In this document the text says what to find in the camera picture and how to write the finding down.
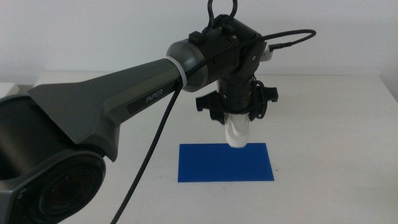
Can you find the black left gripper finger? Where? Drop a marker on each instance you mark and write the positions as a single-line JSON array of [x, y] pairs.
[[255, 115], [219, 117]]

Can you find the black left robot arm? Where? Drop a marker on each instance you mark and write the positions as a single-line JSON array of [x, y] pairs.
[[77, 102]]

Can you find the blue rectangular mat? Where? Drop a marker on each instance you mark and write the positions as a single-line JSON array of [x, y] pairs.
[[211, 166]]

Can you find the white side table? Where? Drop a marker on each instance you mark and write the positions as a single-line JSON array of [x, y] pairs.
[[6, 88]]

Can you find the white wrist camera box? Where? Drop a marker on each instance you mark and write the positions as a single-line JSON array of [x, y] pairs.
[[269, 56]]

